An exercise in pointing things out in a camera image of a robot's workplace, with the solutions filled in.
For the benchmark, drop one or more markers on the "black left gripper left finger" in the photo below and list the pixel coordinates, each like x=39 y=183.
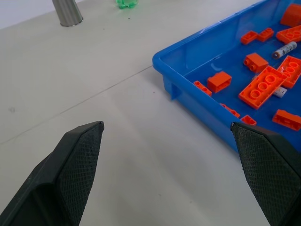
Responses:
x=70 y=169

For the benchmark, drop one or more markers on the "small orange building block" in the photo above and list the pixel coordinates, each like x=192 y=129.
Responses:
x=256 y=62
x=230 y=110
x=249 y=37
x=202 y=87
x=287 y=119
x=248 y=120
x=219 y=81
x=265 y=34

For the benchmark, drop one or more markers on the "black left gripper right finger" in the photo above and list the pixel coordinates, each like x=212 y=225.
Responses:
x=265 y=162

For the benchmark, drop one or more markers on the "green plastic bottle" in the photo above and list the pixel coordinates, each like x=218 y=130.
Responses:
x=125 y=3

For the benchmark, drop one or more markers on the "white cylindrical battery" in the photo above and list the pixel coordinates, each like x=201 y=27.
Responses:
x=279 y=91
x=284 y=50

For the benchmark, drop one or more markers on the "blue plastic bin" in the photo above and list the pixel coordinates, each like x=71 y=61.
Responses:
x=211 y=58

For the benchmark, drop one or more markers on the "silver metal cup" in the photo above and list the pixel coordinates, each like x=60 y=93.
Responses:
x=67 y=13

